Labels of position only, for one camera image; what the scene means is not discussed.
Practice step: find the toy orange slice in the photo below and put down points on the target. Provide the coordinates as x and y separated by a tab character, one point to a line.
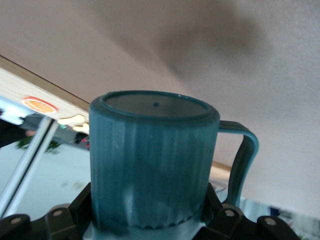
38	105

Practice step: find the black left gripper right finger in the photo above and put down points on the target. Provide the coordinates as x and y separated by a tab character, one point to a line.
232	222

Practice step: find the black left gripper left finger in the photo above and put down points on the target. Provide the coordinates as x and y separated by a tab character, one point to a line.
77	210

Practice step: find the camera stand post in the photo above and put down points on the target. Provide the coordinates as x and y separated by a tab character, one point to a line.
30	160

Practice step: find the dark teal ribbed cup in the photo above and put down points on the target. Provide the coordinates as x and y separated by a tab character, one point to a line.
150	162

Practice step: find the brown table cover sheet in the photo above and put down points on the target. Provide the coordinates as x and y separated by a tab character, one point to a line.
125	37

